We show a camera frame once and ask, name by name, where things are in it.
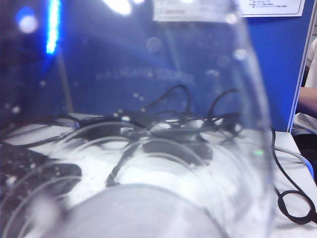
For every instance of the clear plastic water bottle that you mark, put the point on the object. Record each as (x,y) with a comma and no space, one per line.
(173,198)

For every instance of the bare person forearm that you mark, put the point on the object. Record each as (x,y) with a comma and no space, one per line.
(309,101)

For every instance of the white paper label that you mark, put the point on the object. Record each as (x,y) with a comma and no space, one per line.
(185,12)

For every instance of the white printed paper sheet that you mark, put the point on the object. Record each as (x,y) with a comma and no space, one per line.
(272,10)

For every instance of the person in white shirt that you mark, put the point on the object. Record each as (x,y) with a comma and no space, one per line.
(312,74)

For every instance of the silver partition frame post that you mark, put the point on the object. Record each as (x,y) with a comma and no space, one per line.
(302,62)

